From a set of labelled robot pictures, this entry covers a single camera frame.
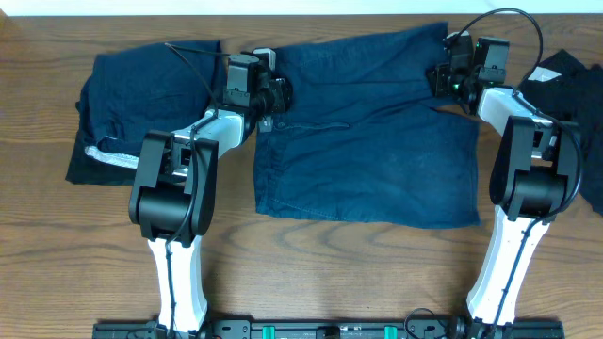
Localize blue denim shorts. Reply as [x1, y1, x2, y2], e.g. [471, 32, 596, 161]
[253, 22, 480, 229]

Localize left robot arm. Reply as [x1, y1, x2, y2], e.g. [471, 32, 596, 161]
[128, 48, 293, 338]

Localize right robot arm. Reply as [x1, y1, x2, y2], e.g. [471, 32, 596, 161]
[427, 32, 582, 338]

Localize black garment with logo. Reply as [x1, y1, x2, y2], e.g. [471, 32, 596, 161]
[520, 50, 602, 214]

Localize folded navy shorts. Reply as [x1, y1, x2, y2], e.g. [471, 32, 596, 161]
[76, 40, 224, 154]

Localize folded black shorts white stripe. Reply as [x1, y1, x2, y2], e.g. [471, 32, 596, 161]
[65, 129, 141, 186]

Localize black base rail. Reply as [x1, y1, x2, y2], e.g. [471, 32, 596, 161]
[91, 318, 565, 339]

